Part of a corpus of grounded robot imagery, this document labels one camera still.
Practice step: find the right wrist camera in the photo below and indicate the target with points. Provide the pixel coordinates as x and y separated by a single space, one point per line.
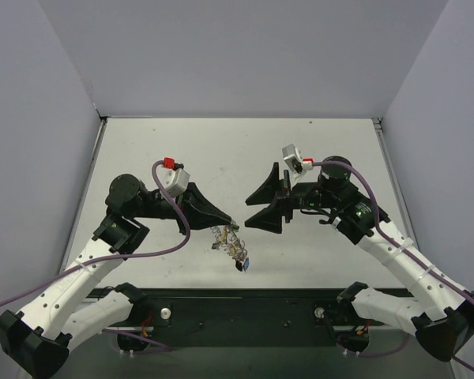
294 160

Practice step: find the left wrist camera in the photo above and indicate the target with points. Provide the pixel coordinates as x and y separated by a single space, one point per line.
176 179

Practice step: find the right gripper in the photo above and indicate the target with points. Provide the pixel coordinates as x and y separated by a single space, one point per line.
284 198

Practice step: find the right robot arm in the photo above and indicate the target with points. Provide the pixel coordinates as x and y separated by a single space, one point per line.
438 312

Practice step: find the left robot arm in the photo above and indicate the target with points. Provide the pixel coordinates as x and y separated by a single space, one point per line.
40 336

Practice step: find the metal disc with keyrings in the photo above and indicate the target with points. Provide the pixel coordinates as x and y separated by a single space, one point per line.
226 238

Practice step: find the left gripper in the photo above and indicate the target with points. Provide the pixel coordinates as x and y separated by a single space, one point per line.
185 211

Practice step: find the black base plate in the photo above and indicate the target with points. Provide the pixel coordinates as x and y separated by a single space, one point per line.
243 317

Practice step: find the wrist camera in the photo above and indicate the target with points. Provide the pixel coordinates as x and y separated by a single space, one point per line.
176 179
294 160

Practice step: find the blue tagged key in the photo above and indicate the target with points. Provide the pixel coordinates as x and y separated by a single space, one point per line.
245 265

